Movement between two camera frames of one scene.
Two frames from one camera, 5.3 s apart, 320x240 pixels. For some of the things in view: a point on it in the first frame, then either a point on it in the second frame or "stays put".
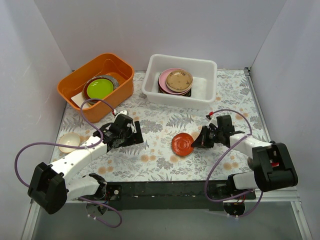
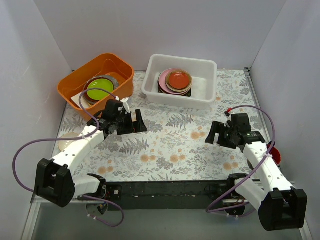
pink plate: x=162 y=83 stays put
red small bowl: x=181 y=144 -> x=178 y=80
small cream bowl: x=69 y=138 stays put
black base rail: x=174 y=195 stays put
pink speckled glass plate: x=179 y=80 stays put
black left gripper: x=130 y=136 -> x=129 y=122
